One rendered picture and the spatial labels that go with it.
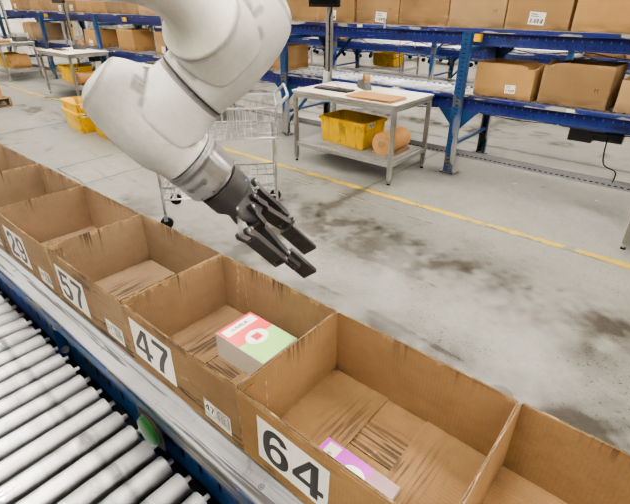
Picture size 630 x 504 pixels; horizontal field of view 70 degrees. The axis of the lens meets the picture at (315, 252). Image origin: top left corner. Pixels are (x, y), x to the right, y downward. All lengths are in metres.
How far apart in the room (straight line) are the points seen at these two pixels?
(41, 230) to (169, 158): 1.24
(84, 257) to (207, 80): 0.96
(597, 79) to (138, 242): 4.03
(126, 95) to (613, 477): 0.89
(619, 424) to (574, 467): 1.61
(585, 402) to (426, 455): 1.66
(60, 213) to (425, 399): 1.40
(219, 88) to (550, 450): 0.77
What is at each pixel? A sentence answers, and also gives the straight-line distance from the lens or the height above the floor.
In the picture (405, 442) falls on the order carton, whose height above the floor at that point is 0.88.
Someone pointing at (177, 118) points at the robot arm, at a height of 1.51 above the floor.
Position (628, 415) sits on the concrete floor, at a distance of 2.58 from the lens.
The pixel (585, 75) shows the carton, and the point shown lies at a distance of 4.73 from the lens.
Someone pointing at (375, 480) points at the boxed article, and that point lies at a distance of 0.89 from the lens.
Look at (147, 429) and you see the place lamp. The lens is 1.10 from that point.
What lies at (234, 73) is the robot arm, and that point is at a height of 1.56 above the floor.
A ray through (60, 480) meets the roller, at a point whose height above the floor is 0.75.
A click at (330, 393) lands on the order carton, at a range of 1.03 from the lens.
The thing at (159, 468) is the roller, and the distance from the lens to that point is 1.14.
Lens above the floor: 1.64
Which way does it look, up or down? 29 degrees down
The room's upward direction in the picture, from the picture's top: straight up
